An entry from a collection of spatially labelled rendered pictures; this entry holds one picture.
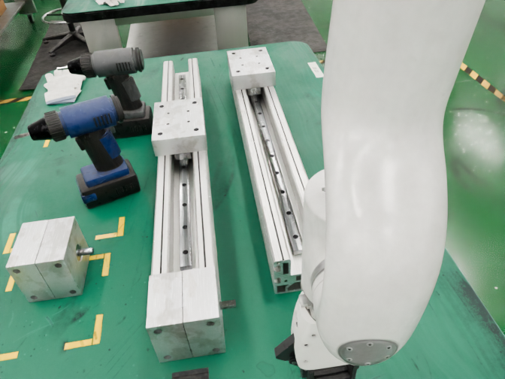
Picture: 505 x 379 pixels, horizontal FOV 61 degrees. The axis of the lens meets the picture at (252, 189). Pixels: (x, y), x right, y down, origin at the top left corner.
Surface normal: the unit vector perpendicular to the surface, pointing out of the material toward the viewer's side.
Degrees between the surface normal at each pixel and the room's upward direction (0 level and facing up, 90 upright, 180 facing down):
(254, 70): 0
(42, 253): 0
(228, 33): 90
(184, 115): 0
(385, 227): 49
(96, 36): 90
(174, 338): 90
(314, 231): 90
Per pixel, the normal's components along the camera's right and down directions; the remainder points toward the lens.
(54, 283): 0.14, 0.64
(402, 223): 0.03, -0.04
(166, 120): -0.06, -0.75
